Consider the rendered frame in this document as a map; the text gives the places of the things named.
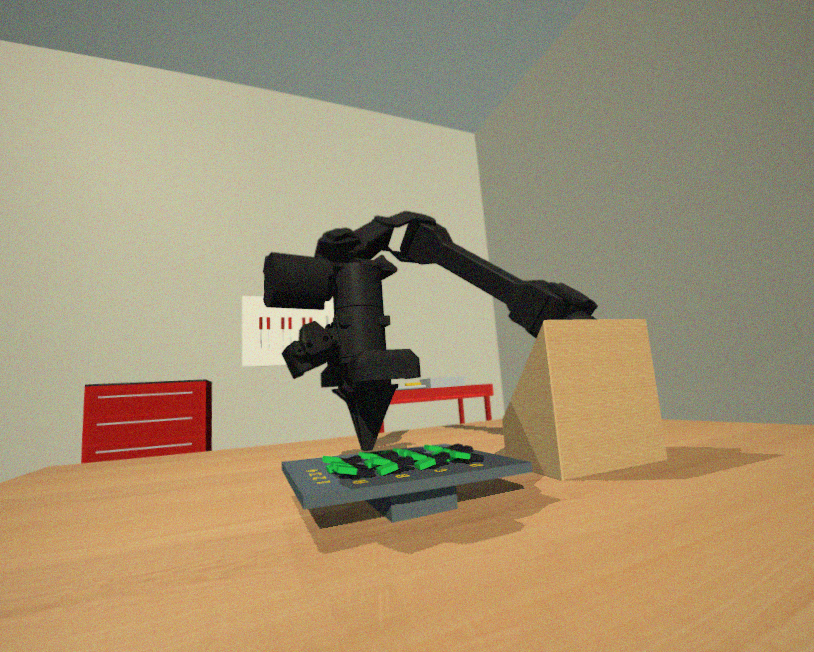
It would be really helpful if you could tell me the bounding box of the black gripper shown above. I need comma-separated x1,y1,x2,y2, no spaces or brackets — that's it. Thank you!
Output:
320,306,421,451

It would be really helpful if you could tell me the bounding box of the grey switch panel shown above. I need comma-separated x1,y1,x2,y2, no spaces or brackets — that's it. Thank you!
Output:
281,443,533,523

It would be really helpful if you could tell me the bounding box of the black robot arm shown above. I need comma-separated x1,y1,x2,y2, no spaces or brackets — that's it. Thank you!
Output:
263,210,598,379

